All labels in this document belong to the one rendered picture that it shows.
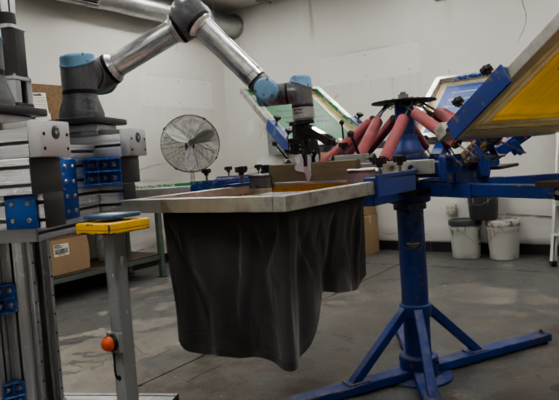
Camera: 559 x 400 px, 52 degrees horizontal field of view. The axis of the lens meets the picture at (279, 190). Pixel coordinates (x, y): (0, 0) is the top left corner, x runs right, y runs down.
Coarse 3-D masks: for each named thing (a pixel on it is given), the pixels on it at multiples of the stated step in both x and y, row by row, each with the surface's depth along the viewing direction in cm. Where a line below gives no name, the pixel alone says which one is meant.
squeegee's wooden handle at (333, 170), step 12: (276, 168) 208; (288, 168) 205; (312, 168) 199; (324, 168) 196; (336, 168) 194; (348, 168) 191; (360, 168) 192; (276, 180) 208; (288, 180) 205; (300, 180) 202; (312, 180) 200
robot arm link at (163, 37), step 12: (168, 24) 201; (144, 36) 204; (156, 36) 203; (168, 36) 202; (180, 36) 202; (192, 36) 204; (120, 48) 207; (132, 48) 204; (144, 48) 204; (156, 48) 204; (96, 60) 206; (108, 60) 205; (120, 60) 205; (132, 60) 205; (144, 60) 207; (108, 72) 205; (120, 72) 207; (108, 84) 208
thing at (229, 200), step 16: (192, 192) 189; (208, 192) 195; (224, 192) 201; (240, 192) 209; (256, 192) 217; (304, 192) 144; (320, 192) 149; (336, 192) 156; (352, 192) 163; (368, 192) 171; (128, 208) 167; (144, 208) 164; (160, 208) 160; (176, 208) 156; (192, 208) 153; (208, 208) 150; (224, 208) 147; (240, 208) 144; (256, 208) 141; (272, 208) 138; (288, 208) 137
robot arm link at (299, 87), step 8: (296, 80) 197; (304, 80) 197; (288, 88) 198; (296, 88) 197; (304, 88) 197; (312, 88) 200; (288, 96) 198; (296, 96) 198; (304, 96) 197; (312, 96) 200; (296, 104) 198; (304, 104) 197; (312, 104) 199
